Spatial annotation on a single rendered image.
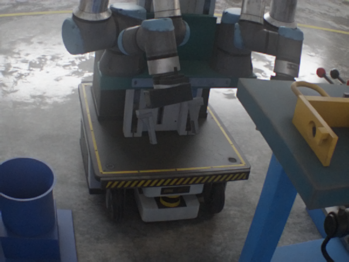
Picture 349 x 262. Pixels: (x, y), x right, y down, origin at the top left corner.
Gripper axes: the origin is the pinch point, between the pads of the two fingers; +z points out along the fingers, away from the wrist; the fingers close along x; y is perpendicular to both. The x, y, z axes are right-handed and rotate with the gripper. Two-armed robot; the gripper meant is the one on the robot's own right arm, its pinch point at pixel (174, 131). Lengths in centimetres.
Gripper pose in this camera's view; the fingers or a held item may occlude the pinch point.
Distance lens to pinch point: 140.0
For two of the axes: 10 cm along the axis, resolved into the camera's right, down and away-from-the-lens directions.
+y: -4.0, -1.2, 9.1
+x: -9.1, 2.1, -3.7
